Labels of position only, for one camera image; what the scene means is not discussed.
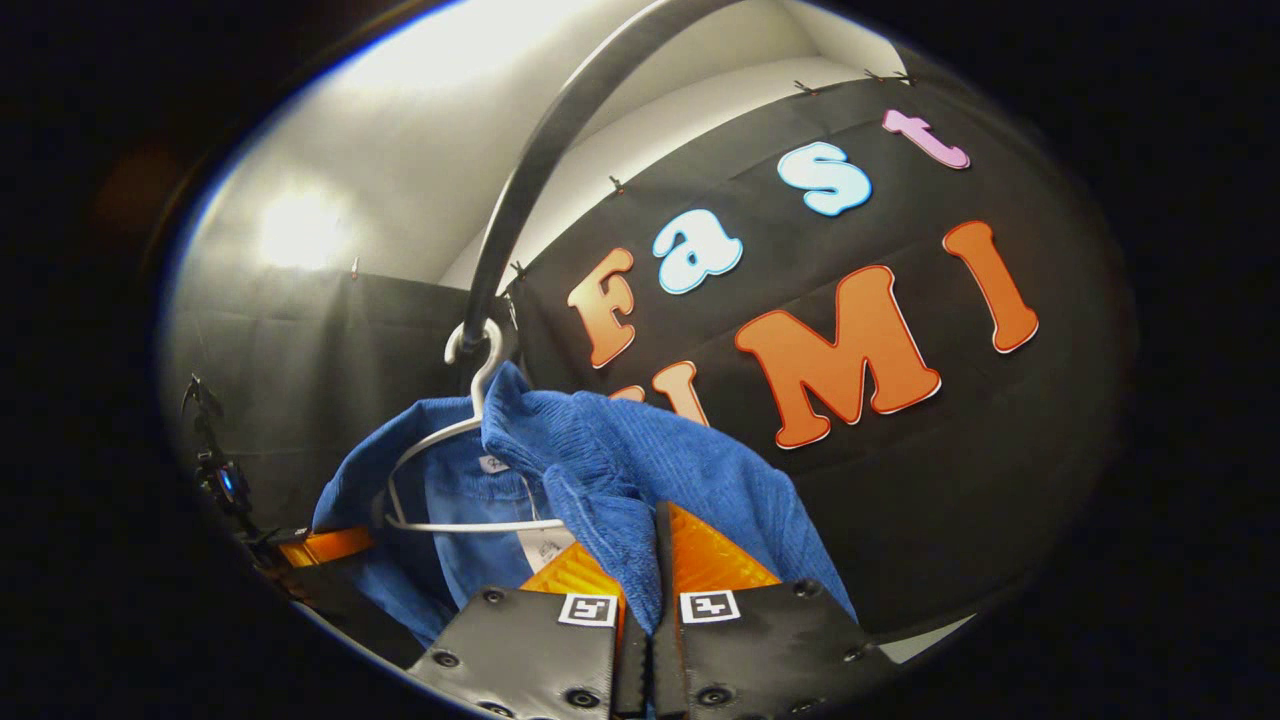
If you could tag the black metal clothes rack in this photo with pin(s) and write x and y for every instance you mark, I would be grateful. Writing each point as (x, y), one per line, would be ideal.
(545, 150)

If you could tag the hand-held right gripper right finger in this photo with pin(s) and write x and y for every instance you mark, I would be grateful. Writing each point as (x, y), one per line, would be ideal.
(760, 650)

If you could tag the black backdrop cloth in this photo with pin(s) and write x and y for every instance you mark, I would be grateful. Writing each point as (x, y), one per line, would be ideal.
(1000, 480)

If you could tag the white hanger with jacket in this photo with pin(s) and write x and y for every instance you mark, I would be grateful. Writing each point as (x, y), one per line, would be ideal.
(470, 526)

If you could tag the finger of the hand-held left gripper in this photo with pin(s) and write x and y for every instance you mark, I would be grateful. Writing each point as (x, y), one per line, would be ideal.
(330, 547)

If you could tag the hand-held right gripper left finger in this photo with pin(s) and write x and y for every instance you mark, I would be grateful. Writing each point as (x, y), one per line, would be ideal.
(520, 650)

